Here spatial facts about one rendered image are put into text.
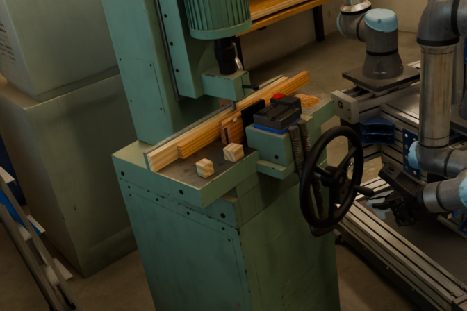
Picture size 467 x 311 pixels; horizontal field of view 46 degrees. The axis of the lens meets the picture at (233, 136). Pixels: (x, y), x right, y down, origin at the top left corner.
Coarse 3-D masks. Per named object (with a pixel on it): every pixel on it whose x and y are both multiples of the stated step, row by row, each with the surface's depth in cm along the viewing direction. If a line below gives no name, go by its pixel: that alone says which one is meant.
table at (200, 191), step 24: (216, 144) 157; (240, 144) 154; (168, 168) 148; (192, 168) 146; (216, 168) 144; (240, 168) 146; (264, 168) 149; (288, 168) 146; (168, 192) 147; (192, 192) 139; (216, 192) 141
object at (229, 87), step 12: (204, 72) 163; (216, 72) 161; (240, 72) 158; (204, 84) 163; (216, 84) 160; (228, 84) 156; (240, 84) 157; (216, 96) 162; (228, 96) 158; (240, 96) 158
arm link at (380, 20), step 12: (372, 12) 199; (384, 12) 198; (360, 24) 203; (372, 24) 196; (384, 24) 194; (396, 24) 196; (360, 36) 204; (372, 36) 198; (384, 36) 196; (396, 36) 198; (372, 48) 200; (384, 48) 198; (396, 48) 200
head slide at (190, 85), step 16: (160, 0) 155; (176, 0) 151; (176, 16) 153; (176, 32) 156; (176, 48) 160; (192, 48) 158; (208, 48) 163; (176, 64) 163; (192, 64) 160; (208, 64) 164; (176, 80) 166; (192, 80) 161; (192, 96) 164
